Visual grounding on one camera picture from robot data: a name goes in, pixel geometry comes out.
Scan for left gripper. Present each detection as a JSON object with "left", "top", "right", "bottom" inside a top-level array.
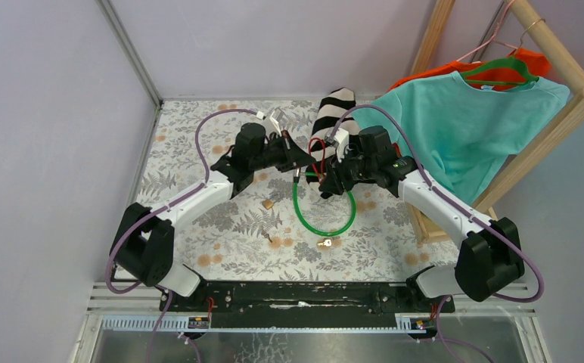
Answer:
[{"left": 250, "top": 131, "right": 316, "bottom": 175}]

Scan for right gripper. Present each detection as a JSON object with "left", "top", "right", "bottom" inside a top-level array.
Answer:
[{"left": 318, "top": 146, "right": 376, "bottom": 196}]

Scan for green cable lock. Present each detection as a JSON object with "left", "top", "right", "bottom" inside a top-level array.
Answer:
[{"left": 292, "top": 169, "right": 357, "bottom": 237}]

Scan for red cable lock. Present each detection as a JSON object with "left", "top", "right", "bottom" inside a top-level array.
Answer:
[{"left": 307, "top": 137, "right": 327, "bottom": 185}]

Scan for brass padlock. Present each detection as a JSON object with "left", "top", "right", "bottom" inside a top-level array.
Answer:
[{"left": 262, "top": 194, "right": 281, "bottom": 210}]

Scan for cable lock keys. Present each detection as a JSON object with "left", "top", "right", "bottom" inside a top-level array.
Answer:
[{"left": 317, "top": 238, "right": 333, "bottom": 248}]

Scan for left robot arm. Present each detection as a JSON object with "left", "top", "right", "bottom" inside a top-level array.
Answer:
[{"left": 107, "top": 123, "right": 315, "bottom": 311}]

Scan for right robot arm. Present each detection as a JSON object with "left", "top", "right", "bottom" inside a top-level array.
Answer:
[{"left": 320, "top": 126, "right": 525, "bottom": 312}]

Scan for black white striped cloth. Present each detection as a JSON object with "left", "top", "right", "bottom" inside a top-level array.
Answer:
[{"left": 306, "top": 88, "right": 361, "bottom": 195}]

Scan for teal t-shirt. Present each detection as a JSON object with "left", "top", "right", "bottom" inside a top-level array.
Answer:
[{"left": 352, "top": 72, "right": 570, "bottom": 204}]

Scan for green hanger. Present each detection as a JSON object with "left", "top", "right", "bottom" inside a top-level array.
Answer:
[{"left": 459, "top": 17, "right": 547, "bottom": 87}]

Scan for pink hanger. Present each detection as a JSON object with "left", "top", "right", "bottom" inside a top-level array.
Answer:
[{"left": 457, "top": 1, "right": 517, "bottom": 64}]

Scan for orange t-shirt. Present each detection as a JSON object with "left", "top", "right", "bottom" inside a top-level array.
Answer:
[{"left": 390, "top": 48, "right": 551, "bottom": 92}]

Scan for wooden clothes rack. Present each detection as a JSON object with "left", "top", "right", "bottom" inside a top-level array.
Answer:
[{"left": 397, "top": 0, "right": 584, "bottom": 247}]

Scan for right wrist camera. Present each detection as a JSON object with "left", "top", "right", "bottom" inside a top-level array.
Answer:
[{"left": 325, "top": 129, "right": 349, "bottom": 162}]

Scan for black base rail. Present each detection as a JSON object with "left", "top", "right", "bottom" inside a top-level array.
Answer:
[{"left": 160, "top": 281, "right": 455, "bottom": 330}]

